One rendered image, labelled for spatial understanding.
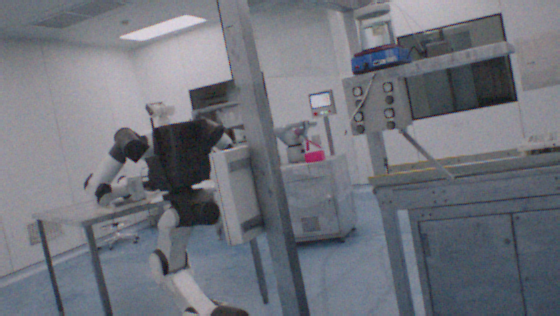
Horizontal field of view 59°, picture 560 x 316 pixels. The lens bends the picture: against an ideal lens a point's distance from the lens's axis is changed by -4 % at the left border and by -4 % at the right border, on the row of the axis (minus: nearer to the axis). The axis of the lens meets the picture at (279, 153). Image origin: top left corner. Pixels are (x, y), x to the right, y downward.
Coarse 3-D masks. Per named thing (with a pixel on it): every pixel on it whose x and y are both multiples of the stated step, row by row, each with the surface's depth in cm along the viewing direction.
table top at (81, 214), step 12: (84, 204) 381; (144, 204) 289; (156, 204) 293; (168, 204) 298; (36, 216) 371; (48, 216) 337; (60, 216) 319; (72, 216) 303; (84, 216) 289; (96, 216) 273; (108, 216) 276; (120, 216) 280
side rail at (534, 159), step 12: (528, 156) 173; (540, 156) 170; (552, 156) 169; (456, 168) 185; (468, 168) 183; (480, 168) 181; (492, 168) 179; (372, 180) 202; (384, 180) 199; (396, 180) 197; (408, 180) 195
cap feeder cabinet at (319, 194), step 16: (304, 160) 492; (336, 160) 462; (288, 176) 463; (304, 176) 457; (320, 176) 452; (336, 176) 455; (288, 192) 464; (304, 192) 459; (320, 192) 453; (336, 192) 448; (352, 192) 497; (304, 208) 460; (320, 208) 455; (336, 208) 450; (352, 208) 487; (304, 224) 463; (320, 224) 457; (336, 224) 451; (352, 224) 478; (304, 240) 466
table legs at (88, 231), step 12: (84, 228) 271; (252, 240) 332; (48, 252) 387; (96, 252) 272; (252, 252) 335; (48, 264) 387; (96, 264) 272; (96, 276) 272; (264, 288) 335; (60, 300) 390; (108, 300) 274; (264, 300) 335; (60, 312) 389; (108, 312) 273
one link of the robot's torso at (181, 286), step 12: (156, 264) 255; (156, 276) 257; (168, 276) 256; (180, 276) 259; (192, 276) 264; (168, 288) 255; (180, 288) 253; (192, 288) 256; (180, 300) 254; (192, 300) 250; (204, 300) 252; (192, 312) 244
